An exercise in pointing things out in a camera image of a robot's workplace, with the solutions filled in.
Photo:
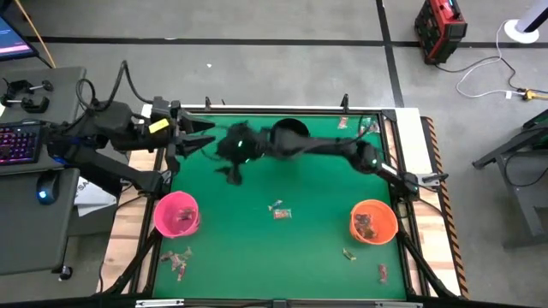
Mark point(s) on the white floor stand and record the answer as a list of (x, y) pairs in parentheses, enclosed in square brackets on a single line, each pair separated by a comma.
[(520, 32)]

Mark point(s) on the black C-clamp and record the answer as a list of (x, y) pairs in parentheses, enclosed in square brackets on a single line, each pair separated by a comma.
[(30, 104), (19, 85)]

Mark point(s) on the green clear candy bag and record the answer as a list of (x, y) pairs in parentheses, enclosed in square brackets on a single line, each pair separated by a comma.
[(187, 252)]

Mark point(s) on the black knob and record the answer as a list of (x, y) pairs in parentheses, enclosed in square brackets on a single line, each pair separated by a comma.
[(65, 273)]

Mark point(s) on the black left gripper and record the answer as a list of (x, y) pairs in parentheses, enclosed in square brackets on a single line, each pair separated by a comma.
[(173, 141)]

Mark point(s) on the light wooden platform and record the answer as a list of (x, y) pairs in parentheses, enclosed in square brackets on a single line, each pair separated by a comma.
[(124, 226)]

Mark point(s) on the red power station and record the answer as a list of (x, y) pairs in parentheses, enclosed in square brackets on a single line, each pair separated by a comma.
[(441, 30)]

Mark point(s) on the orange halloween bucket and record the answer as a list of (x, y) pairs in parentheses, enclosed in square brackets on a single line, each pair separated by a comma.
[(385, 222)]

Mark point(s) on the brown wrapped candy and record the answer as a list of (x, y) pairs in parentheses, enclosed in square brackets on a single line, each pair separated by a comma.
[(166, 256)]

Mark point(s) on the yellow pole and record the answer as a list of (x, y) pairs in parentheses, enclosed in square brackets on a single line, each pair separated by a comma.
[(36, 36)]

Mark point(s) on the backlit black keyboard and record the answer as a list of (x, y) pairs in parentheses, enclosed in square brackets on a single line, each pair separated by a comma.
[(19, 143)]

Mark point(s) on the dark candy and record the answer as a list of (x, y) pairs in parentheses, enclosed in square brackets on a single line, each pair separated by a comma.
[(369, 233), (186, 215), (361, 220)]

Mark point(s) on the grey side desk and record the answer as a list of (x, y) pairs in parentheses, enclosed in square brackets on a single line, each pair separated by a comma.
[(25, 239)]

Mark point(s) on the black halloween face bucket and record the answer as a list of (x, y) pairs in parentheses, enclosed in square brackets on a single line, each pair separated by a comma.
[(291, 125)]

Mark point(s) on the green wrapped candy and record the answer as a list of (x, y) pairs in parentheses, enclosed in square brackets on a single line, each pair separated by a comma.
[(349, 254)]

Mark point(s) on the orange black hazard strip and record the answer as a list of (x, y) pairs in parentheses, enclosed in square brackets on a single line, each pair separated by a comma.
[(449, 222)]

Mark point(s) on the black table edge frame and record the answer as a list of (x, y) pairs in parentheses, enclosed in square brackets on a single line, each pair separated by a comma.
[(342, 112)]

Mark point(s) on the black computer mouse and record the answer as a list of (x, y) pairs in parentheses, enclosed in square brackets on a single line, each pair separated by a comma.
[(47, 188)]

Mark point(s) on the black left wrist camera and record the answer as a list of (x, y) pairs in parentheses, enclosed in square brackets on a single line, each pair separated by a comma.
[(162, 106)]

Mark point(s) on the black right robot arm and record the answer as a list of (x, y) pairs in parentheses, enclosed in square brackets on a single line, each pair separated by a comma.
[(325, 145)]

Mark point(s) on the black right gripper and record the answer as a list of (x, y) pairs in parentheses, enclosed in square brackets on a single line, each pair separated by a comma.
[(244, 143)]

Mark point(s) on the pink halloween bucket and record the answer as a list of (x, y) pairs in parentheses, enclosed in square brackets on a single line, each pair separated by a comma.
[(164, 222)]

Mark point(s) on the clear orange candy bag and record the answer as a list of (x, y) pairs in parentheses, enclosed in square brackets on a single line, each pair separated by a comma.
[(282, 214)]

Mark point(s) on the white paper sheet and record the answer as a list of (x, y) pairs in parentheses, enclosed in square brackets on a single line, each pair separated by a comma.
[(92, 199)]

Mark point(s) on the pink wrapped candy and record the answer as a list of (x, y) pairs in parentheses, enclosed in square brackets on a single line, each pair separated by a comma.
[(176, 262)]

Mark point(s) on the yellow plug connector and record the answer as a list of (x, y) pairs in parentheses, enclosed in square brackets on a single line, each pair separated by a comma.
[(531, 94)]

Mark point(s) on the blue yellow candy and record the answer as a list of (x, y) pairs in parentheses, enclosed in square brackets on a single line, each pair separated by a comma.
[(275, 205)]

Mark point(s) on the lit computer monitor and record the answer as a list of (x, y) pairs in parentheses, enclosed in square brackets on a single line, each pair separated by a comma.
[(13, 40)]

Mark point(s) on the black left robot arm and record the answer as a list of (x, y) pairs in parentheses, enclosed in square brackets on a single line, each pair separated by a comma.
[(107, 124)]

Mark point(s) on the red candy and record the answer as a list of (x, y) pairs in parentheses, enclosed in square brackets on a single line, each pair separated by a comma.
[(182, 273), (342, 122), (382, 274)]

